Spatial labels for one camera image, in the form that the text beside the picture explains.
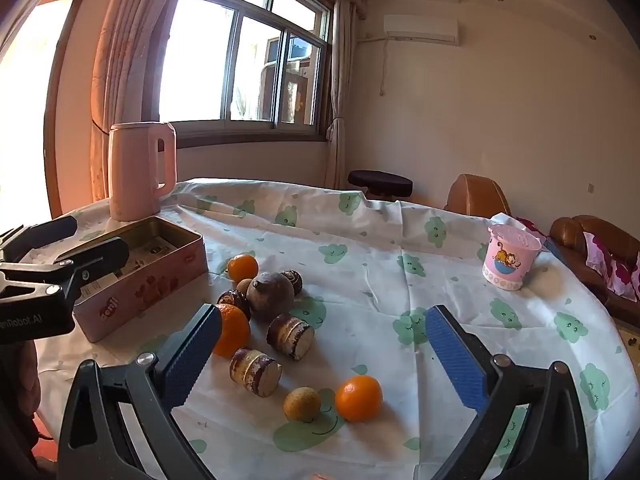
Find beige narrow curtain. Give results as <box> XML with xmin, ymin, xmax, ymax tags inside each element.
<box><xmin>325</xmin><ymin>0</ymin><xmax>358</xmax><ymax>190</ymax></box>

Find pink electric kettle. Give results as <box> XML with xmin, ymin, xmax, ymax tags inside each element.
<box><xmin>108</xmin><ymin>121</ymin><xmax>177</xmax><ymax>222</ymax></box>

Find pink patterned curtain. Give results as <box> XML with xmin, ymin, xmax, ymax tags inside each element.
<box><xmin>90</xmin><ymin>0</ymin><xmax>188</xmax><ymax>203</ymax></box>

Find white air conditioner hose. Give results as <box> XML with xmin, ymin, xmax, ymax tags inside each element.
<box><xmin>380</xmin><ymin>37</ymin><xmax>392</xmax><ymax>97</ymax></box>

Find purple floral cushion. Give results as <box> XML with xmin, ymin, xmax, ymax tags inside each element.
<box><xmin>582</xmin><ymin>230</ymin><xmax>640</xmax><ymax>303</ymax></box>

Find brown framed window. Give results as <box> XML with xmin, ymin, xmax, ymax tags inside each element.
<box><xmin>142</xmin><ymin>0</ymin><xmax>335</xmax><ymax>148</ymax></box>

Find dark round stool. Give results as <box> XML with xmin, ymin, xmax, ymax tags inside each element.
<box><xmin>347</xmin><ymin>170</ymin><xmax>414</xmax><ymax>200</ymax></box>

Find white pink cloth bundle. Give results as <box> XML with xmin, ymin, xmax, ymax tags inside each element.
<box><xmin>490</xmin><ymin>212</ymin><xmax>548</xmax><ymax>241</ymax></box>

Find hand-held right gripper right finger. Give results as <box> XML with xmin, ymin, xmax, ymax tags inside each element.
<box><xmin>425</xmin><ymin>304</ymin><xmax>592</xmax><ymax>480</ymax></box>

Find orange mandarin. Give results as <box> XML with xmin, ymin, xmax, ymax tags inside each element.
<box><xmin>227</xmin><ymin>254</ymin><xmax>260</xmax><ymax>282</ymax></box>
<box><xmin>335</xmin><ymin>375</ymin><xmax>383</xmax><ymax>422</ymax></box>
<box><xmin>212</xmin><ymin>303</ymin><xmax>251</xmax><ymax>358</ymax></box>

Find brown leather sofa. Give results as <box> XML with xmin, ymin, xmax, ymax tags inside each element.
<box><xmin>549</xmin><ymin>215</ymin><xmax>640</xmax><ymax>326</ymax></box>

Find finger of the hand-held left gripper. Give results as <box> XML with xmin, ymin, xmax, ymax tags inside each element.
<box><xmin>0</xmin><ymin>216</ymin><xmax>78</xmax><ymax>263</ymax></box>
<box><xmin>0</xmin><ymin>237</ymin><xmax>130</xmax><ymax>311</ymax></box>

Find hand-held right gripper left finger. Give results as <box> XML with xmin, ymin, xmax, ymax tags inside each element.
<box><xmin>56</xmin><ymin>303</ymin><xmax>223</xmax><ymax>480</ymax></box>

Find purple brown passion fruit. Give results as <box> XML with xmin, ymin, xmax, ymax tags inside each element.
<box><xmin>246</xmin><ymin>271</ymin><xmax>296</xmax><ymax>322</ymax></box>

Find wooden door frame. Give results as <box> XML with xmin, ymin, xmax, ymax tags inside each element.
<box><xmin>42</xmin><ymin>0</ymin><xmax>101</xmax><ymax>218</ymax></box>

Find pink tin box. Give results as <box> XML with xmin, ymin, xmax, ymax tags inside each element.
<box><xmin>72</xmin><ymin>217</ymin><xmax>208</xmax><ymax>343</ymax></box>

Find white cloud print tablecloth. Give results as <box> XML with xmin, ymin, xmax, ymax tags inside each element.
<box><xmin>35</xmin><ymin>177</ymin><xmax>636</xmax><ymax>480</ymax></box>

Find printed paper sheets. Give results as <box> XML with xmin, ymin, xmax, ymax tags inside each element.
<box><xmin>80</xmin><ymin>236</ymin><xmax>176</xmax><ymax>301</ymax></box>

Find white air conditioner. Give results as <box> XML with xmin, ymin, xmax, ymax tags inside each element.
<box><xmin>383</xmin><ymin>15</ymin><xmax>460</xmax><ymax>43</ymax></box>

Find pink cartoon cup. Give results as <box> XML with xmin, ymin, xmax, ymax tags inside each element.
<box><xmin>482</xmin><ymin>224</ymin><xmax>543</xmax><ymax>292</ymax></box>

